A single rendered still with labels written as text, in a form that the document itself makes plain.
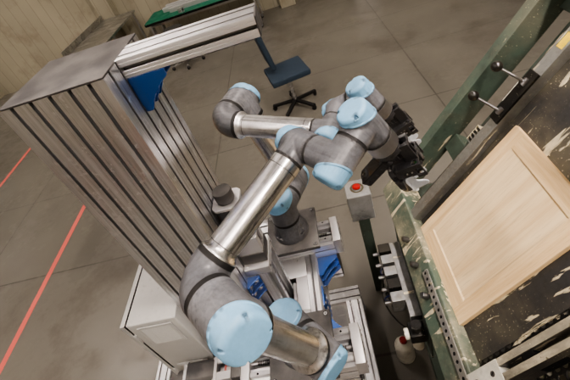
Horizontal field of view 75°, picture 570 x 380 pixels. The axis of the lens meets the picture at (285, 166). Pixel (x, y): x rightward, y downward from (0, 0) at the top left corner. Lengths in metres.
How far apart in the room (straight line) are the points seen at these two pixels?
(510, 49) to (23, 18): 8.98
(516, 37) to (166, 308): 1.58
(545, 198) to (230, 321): 0.99
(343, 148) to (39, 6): 8.81
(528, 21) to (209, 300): 1.42
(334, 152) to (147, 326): 0.94
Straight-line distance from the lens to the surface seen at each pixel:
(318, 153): 0.79
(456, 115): 1.75
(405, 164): 0.92
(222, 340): 0.73
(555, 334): 1.21
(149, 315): 1.43
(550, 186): 1.34
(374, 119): 0.79
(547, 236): 1.31
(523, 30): 1.67
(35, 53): 9.84
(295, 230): 1.54
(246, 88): 1.38
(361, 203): 1.87
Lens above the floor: 2.25
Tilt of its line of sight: 38 degrees down
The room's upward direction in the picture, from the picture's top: 21 degrees counter-clockwise
